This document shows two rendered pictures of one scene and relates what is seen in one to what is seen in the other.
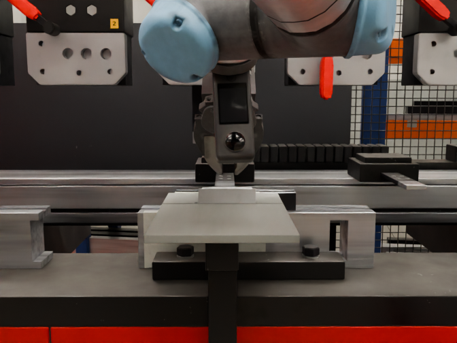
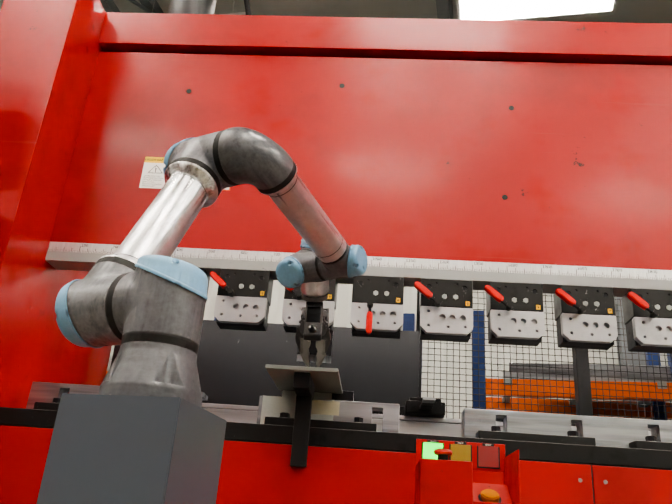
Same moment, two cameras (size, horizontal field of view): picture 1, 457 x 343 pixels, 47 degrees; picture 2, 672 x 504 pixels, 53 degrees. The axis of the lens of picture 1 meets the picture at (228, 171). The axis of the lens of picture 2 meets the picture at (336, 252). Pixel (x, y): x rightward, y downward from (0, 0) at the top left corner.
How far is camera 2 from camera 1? 120 cm
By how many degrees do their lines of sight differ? 32
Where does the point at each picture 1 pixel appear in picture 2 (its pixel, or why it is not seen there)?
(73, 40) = (240, 300)
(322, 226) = (367, 410)
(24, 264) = not seen: hidden behind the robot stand
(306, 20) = (328, 256)
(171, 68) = (286, 281)
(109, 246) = not seen: outside the picture
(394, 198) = (433, 431)
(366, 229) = (393, 413)
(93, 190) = (229, 412)
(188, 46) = (293, 271)
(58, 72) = (229, 315)
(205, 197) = not seen: hidden behind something
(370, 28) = (352, 262)
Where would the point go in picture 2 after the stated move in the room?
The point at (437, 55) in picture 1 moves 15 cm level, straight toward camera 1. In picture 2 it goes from (430, 317) to (414, 300)
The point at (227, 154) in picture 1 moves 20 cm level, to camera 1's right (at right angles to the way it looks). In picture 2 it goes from (308, 333) to (387, 337)
